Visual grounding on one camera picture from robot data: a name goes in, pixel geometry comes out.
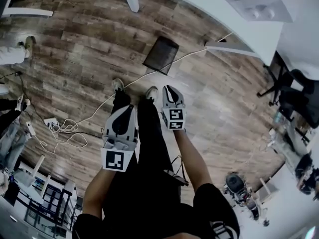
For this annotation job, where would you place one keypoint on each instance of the black round machine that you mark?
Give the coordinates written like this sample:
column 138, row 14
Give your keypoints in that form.
column 235, row 185

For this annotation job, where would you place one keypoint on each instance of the white table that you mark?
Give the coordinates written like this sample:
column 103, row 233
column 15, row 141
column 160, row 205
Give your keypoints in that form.
column 249, row 34

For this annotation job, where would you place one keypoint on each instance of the white shelf rack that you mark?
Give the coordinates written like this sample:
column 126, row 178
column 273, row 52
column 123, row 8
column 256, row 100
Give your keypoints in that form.
column 47, row 198

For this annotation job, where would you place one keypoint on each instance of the white power strip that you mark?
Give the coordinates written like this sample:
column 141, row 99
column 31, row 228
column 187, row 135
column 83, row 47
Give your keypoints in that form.
column 50, row 121

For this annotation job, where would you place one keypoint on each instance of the person's right forearm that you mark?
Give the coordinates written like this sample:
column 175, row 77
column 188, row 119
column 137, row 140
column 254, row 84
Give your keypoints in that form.
column 192, row 160

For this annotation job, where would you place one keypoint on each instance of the person's black trousers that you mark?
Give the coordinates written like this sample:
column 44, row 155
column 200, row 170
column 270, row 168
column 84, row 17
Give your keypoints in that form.
column 149, row 138

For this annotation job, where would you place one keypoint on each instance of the black office chair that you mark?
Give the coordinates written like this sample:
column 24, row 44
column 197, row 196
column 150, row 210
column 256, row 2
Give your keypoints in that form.
column 296, row 96

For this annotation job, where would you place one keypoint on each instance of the white desk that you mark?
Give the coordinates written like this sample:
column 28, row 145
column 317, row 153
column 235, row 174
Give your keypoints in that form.
column 25, row 6

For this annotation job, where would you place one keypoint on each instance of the person's left shoe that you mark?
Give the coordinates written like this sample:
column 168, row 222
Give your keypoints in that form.
column 118, row 84

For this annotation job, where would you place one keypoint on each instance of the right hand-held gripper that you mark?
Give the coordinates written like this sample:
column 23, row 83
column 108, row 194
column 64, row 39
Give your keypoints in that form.
column 174, row 118

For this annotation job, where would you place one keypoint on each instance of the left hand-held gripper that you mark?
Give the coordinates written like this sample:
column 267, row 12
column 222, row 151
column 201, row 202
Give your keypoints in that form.
column 117, row 155

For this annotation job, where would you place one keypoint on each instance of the person's shoe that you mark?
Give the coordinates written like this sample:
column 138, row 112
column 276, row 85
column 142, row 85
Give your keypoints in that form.
column 29, row 43
column 118, row 84
column 152, row 92

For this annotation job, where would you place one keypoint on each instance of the person's left forearm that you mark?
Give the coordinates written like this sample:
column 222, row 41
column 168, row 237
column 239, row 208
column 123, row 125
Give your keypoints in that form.
column 102, row 190

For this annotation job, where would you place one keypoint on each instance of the person's black shirt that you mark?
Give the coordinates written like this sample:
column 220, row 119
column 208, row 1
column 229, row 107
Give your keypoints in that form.
column 214, row 215

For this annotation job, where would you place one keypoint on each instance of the white microwave oven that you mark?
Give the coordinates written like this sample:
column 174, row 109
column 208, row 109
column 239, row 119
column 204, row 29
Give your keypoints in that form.
column 259, row 1

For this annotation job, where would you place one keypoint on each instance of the black mesh wastebasket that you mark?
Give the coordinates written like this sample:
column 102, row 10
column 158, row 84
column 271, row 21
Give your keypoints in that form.
column 161, row 53

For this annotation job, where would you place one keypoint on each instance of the person's right shoe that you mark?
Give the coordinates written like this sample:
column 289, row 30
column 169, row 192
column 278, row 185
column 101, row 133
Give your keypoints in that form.
column 152, row 92

